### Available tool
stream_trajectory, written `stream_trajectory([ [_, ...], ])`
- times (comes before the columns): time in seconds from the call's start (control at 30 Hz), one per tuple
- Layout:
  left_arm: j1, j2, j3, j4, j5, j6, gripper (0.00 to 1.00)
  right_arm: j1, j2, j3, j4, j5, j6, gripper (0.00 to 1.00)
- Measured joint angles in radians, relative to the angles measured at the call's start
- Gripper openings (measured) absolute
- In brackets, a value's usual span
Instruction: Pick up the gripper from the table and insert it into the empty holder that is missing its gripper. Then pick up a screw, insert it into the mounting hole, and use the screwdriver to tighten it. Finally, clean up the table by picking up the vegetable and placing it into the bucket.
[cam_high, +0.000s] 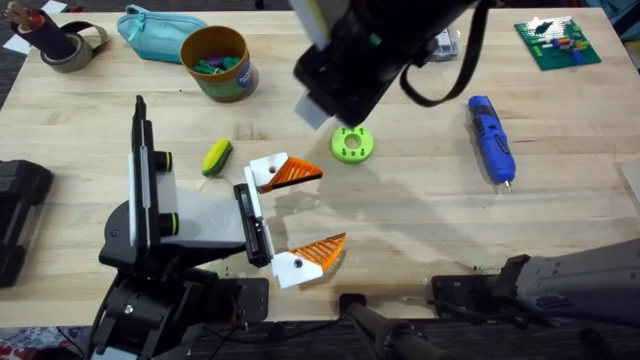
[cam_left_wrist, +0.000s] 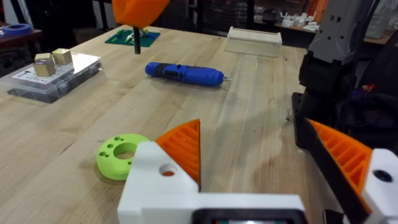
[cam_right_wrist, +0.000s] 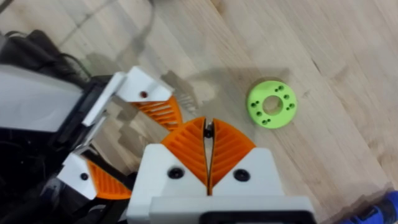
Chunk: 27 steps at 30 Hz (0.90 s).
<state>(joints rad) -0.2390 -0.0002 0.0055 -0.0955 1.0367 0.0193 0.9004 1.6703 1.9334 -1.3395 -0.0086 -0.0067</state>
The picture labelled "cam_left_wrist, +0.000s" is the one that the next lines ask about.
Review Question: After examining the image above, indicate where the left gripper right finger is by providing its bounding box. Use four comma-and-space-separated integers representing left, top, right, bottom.
302, 118, 398, 224

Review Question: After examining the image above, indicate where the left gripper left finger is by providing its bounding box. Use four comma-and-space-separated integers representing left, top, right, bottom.
117, 118, 202, 224

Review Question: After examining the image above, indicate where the blue electric screwdriver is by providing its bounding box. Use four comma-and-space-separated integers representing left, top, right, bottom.
144, 62, 233, 88

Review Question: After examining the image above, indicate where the green disc with holes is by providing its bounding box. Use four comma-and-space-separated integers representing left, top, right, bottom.
95, 133, 151, 181

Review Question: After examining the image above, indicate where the clear plastic parts box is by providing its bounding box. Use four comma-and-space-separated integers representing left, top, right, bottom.
0, 52, 103, 105

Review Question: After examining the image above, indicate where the heap of white parts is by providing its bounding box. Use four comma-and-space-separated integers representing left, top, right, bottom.
279, 11, 321, 32

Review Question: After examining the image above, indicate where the pale wooden box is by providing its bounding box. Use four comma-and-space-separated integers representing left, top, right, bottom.
224, 26, 284, 58

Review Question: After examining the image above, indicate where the green board with toy blocks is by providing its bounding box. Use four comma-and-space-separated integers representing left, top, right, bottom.
104, 28, 162, 49

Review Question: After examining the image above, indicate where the small wooden cube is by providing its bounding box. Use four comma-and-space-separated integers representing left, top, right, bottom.
51, 48, 73, 67
33, 59, 57, 78
34, 52, 54, 63

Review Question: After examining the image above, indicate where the blue tape roll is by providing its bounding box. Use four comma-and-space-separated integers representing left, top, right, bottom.
1, 23, 34, 38

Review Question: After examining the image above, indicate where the orange cap on black post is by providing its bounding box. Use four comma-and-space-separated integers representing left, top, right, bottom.
111, 0, 170, 55

